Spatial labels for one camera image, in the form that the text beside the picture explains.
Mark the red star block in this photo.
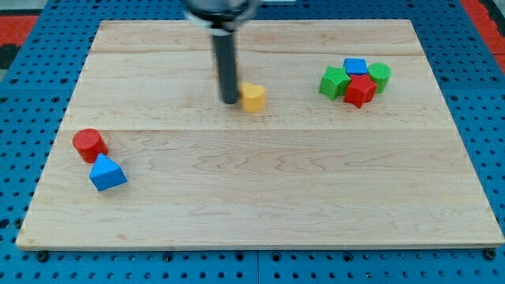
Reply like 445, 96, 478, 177
343, 74, 377, 108

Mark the blue cube block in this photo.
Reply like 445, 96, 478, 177
343, 58, 368, 75

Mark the green cylinder block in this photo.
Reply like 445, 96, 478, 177
368, 62, 392, 94

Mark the green star block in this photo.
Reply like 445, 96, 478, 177
319, 66, 351, 100

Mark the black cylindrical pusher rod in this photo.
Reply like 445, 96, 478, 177
212, 29, 238, 104

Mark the red cylinder block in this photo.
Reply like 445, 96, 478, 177
73, 129, 109, 163

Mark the blue triangle block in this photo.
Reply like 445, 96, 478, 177
88, 153, 128, 192

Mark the light wooden board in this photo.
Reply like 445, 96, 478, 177
17, 20, 504, 251

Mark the yellow heart block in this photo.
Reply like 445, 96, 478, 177
239, 82, 266, 113

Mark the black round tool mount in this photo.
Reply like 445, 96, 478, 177
183, 0, 260, 32

